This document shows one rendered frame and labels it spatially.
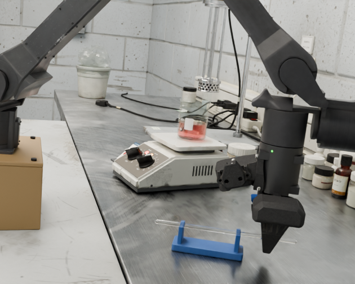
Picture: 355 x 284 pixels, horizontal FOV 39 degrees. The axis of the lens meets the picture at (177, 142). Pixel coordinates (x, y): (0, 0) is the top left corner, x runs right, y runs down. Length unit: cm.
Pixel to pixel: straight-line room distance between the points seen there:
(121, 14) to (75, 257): 284
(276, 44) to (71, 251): 38
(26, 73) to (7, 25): 267
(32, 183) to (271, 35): 38
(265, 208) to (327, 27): 96
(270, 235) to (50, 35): 40
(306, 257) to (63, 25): 47
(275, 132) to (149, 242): 24
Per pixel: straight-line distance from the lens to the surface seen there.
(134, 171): 95
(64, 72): 339
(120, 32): 342
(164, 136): 102
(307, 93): 63
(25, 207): 75
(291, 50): 63
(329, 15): 150
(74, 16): 69
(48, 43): 71
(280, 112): 64
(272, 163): 66
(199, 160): 97
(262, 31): 64
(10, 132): 76
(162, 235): 76
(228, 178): 65
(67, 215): 81
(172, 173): 94
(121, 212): 84
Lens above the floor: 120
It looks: 13 degrees down
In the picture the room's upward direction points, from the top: 6 degrees clockwise
